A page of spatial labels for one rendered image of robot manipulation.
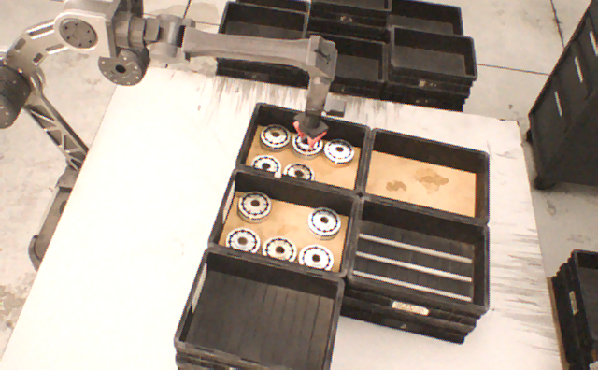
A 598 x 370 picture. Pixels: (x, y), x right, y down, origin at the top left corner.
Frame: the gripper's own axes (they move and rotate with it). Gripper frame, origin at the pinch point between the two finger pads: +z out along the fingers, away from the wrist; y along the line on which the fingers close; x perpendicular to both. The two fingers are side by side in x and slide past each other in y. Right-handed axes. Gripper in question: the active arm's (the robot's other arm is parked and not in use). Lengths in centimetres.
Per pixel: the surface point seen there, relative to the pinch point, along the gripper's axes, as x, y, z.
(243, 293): 51, -31, 4
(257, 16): -56, 96, 34
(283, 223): 26.1, -19.4, 4.0
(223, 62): -27, 84, 41
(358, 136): -14.9, -9.2, -1.0
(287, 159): 8.4, 0.1, 4.1
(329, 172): 0.5, -12.5, 4.0
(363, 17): -101, 67, 34
